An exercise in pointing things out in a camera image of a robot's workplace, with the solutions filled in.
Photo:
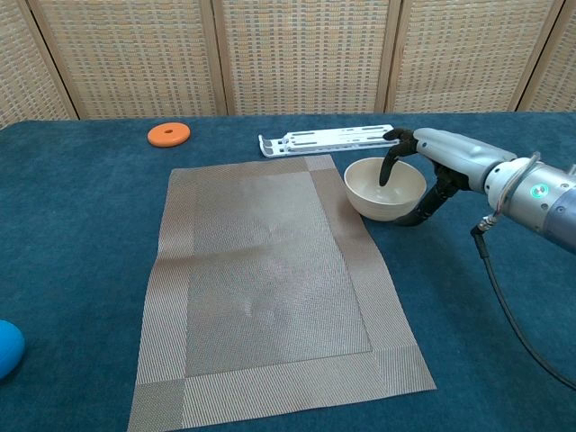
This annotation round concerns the orange disc with hole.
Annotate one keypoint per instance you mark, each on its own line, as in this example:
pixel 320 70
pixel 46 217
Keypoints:
pixel 157 137

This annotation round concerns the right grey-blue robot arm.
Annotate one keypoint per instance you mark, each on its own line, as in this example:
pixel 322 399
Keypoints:
pixel 540 202

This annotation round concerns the brown woven placemat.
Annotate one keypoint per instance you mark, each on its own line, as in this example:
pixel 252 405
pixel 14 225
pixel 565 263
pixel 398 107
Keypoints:
pixel 270 279

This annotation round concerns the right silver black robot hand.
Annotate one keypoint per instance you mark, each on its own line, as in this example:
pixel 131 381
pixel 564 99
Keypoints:
pixel 459 157

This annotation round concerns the white folding stand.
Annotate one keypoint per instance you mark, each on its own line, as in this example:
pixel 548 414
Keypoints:
pixel 328 139

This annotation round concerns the blue ball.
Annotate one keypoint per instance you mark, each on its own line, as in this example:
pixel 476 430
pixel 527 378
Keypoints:
pixel 9 351

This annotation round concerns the blue velvet tablecloth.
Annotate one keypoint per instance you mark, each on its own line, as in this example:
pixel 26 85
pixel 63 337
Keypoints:
pixel 67 225

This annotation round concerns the woven screen panel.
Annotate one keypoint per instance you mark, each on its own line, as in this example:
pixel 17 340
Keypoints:
pixel 558 67
pixel 306 54
pixel 22 67
pixel 468 54
pixel 130 58

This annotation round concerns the beige bowl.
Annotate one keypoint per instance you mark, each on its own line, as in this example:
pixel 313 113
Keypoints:
pixel 369 198

